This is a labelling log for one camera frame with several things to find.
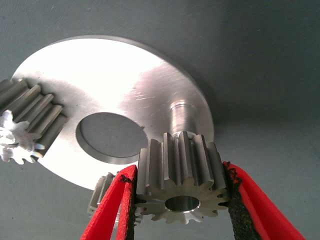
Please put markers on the small steel gear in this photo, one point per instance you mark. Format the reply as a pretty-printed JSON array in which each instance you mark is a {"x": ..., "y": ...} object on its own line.
[
  {"x": 102, "y": 192},
  {"x": 32, "y": 112},
  {"x": 180, "y": 170}
]

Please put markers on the dark grey table cloth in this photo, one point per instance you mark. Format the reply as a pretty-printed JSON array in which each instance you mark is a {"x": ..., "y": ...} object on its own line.
[{"x": 250, "y": 50}]

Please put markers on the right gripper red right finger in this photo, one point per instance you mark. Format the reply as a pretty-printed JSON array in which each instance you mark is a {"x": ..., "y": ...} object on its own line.
[{"x": 250, "y": 215}]

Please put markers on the round metal plate with hole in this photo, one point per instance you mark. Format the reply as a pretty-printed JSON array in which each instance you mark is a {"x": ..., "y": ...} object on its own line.
[{"x": 100, "y": 75}]

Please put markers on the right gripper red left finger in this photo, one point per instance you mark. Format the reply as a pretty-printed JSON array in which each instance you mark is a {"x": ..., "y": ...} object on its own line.
[{"x": 107, "y": 215}]

